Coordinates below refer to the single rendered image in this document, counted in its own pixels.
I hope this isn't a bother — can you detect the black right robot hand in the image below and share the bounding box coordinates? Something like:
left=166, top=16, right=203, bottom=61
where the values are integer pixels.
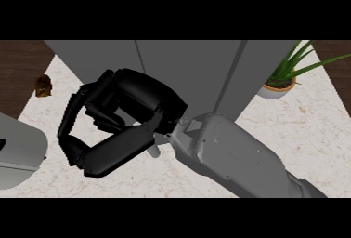
left=56, top=68, right=188, bottom=179

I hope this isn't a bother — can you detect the grey cabinet door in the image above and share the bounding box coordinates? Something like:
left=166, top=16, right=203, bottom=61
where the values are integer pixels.
left=44, top=39, right=146, bottom=86
left=134, top=39, right=243, bottom=120

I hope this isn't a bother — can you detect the grey cabinet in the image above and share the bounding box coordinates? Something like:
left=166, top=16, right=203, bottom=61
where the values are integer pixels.
left=44, top=39, right=299, bottom=128

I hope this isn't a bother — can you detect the small brown bottle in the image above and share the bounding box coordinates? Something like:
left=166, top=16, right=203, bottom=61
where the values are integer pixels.
left=34, top=73, right=53, bottom=99

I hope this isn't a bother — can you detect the green potted plant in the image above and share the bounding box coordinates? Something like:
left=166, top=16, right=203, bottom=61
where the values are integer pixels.
left=256, top=39, right=351, bottom=100

